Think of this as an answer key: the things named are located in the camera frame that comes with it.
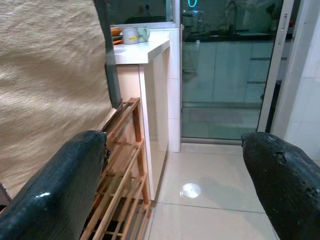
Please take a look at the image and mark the chrome kitchen faucet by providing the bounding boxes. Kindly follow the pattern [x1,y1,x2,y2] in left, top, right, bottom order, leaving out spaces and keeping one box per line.
[225,0,239,27]

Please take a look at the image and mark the white bar counter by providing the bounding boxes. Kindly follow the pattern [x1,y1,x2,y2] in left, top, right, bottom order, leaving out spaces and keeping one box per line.
[104,27,181,202]

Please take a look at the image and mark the glass sliding door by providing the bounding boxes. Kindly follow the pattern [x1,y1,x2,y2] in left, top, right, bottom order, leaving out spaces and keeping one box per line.
[179,0,285,146]

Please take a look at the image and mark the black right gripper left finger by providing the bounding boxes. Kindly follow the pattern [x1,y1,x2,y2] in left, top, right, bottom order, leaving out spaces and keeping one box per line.
[0,129,108,240]

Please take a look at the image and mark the pale green mug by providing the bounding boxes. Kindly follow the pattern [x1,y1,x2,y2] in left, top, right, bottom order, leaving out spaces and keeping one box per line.
[136,26,151,43]

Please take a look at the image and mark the pale kitchen base cabinets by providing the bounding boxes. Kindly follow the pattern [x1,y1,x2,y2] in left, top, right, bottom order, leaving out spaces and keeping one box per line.
[183,30,293,104]

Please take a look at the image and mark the aluminium framed window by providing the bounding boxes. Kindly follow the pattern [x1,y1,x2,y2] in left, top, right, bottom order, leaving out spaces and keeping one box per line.
[106,0,176,25]

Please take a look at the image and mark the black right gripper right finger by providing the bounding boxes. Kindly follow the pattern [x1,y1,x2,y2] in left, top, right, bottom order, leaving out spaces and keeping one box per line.
[240,131,320,240]

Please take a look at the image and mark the wooden slat rack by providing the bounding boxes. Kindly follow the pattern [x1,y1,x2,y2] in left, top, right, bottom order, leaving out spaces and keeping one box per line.
[79,97,152,240]

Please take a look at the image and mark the white mug yellow print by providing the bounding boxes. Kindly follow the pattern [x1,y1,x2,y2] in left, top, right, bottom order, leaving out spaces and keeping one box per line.
[121,26,140,45]

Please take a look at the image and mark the white framed sliding door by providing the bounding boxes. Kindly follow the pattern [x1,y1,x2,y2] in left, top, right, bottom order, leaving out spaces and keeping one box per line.
[257,0,304,134]

